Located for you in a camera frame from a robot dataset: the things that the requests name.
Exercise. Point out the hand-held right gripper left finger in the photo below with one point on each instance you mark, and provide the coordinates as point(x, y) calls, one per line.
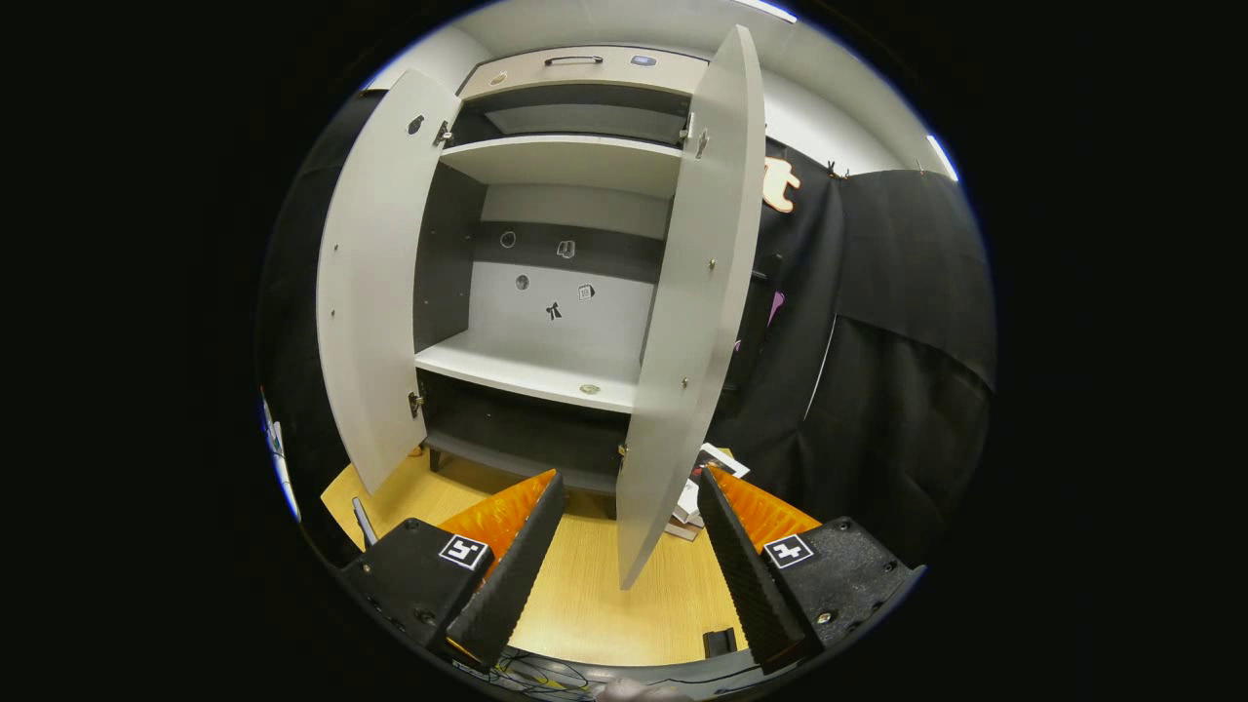
point(517, 575)

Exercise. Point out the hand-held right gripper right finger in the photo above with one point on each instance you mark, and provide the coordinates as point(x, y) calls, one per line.
point(746, 575)

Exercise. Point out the light grey cabinet door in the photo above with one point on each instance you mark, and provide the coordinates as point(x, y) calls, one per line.
point(375, 292)
point(682, 341)

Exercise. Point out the white cabinet shelf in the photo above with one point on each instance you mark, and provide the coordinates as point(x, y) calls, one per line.
point(565, 161)
point(507, 366)

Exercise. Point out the grey cabinet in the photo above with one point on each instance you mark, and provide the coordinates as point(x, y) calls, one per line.
point(507, 322)

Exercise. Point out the grey cabinet drawer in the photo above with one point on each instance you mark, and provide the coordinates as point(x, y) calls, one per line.
point(585, 80)

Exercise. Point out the small black box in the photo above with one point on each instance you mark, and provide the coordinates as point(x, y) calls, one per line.
point(720, 643)

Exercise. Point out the brown book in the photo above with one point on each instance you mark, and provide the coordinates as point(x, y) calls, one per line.
point(682, 531)

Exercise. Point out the white photo cover book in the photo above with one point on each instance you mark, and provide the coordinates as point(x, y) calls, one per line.
point(717, 460)

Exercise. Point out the grey metal bar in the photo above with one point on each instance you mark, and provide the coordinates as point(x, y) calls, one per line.
point(364, 525)

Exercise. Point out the black backdrop cloth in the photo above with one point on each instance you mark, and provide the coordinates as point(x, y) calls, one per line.
point(897, 409)

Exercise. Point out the ceiling light panel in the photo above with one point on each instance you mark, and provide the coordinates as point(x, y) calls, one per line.
point(765, 9)
point(943, 158)

